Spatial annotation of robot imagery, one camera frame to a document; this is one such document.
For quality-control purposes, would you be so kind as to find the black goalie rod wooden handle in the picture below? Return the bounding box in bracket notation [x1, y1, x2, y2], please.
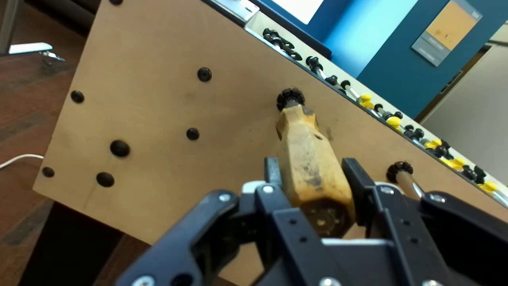
[262, 27, 357, 239]

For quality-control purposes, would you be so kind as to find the white cable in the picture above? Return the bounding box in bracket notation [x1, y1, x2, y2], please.
[0, 153, 46, 172]

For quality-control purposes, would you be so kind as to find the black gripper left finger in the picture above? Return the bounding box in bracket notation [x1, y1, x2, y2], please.
[116, 156, 325, 286]

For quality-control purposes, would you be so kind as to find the white flat device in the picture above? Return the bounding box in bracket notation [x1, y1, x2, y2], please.
[6, 42, 67, 64]

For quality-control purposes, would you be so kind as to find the bright window pane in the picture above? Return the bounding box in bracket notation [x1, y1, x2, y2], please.
[268, 0, 325, 26]

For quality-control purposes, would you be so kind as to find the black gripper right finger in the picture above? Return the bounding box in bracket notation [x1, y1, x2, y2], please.
[341, 156, 508, 286]

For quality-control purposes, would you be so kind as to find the tan wall sign grey frame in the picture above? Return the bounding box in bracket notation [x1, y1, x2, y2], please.
[411, 0, 484, 69]

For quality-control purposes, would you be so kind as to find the yellow five-man foosball rod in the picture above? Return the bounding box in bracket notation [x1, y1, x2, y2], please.
[422, 137, 502, 196]

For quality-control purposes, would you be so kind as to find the wooden foosball table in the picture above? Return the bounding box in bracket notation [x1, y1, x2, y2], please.
[21, 0, 508, 286]

